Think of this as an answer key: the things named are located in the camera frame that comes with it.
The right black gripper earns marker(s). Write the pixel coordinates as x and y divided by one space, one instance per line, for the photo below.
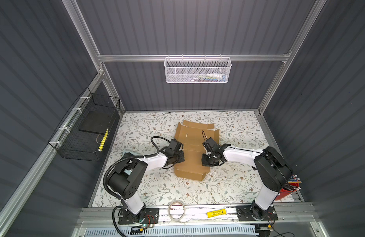
208 159

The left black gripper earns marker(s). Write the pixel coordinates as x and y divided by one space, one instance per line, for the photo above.
176 155

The brown cardboard box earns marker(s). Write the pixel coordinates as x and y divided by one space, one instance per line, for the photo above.
192 135

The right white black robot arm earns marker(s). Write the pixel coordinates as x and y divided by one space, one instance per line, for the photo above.
271 166

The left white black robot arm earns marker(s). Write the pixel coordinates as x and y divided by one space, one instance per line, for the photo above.
123 178

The floral table mat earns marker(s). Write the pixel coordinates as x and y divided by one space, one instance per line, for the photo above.
229 183

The teal calculator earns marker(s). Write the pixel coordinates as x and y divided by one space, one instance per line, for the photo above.
131 155

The yellow label tag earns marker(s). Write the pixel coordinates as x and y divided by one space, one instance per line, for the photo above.
216 213

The clear tape roll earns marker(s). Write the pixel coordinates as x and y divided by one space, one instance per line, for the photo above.
176 210

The white vented strip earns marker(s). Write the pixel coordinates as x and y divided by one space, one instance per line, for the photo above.
195 231

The red pencil cup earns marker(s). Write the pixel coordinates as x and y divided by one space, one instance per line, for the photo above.
288 189

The markers in white basket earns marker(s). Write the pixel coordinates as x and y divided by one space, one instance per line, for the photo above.
215 77

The coloured pencils bundle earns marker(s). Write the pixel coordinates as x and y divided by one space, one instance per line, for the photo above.
293 180

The black flat pad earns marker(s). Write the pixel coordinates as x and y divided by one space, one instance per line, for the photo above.
95 122

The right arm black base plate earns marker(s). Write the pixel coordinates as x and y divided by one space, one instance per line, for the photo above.
244 213

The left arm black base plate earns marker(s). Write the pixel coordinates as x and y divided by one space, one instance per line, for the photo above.
145 216

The white wire mesh basket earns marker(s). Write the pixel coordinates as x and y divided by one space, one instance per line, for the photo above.
179 70

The black wire basket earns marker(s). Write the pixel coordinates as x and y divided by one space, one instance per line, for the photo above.
70 143

